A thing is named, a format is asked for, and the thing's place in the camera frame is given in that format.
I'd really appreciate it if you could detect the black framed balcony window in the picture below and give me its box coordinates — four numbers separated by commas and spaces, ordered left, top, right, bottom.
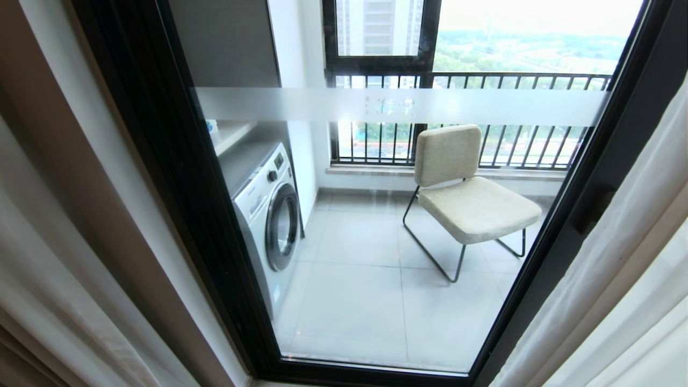
321, 0, 442, 74

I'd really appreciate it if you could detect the black metal balcony railing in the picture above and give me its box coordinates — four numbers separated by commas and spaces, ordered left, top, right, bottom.
326, 70, 613, 171

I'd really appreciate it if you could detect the black framed glass balcony door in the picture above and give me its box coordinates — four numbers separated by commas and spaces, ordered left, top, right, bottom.
71, 0, 688, 387

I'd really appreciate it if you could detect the white front-load washing machine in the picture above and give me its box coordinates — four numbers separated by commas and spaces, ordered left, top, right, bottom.
218, 141, 306, 322

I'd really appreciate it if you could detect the beige upholstered lounge chair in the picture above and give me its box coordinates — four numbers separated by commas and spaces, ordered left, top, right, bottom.
402, 124, 543, 284

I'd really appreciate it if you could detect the white sheer curtain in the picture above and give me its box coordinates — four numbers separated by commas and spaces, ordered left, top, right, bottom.
490, 73, 688, 387
0, 0, 249, 387

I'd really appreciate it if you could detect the grey wall cabinet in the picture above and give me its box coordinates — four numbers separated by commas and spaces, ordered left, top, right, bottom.
169, 0, 281, 89

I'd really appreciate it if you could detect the black door handle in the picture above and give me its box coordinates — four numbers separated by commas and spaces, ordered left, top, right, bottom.
573, 184, 617, 235

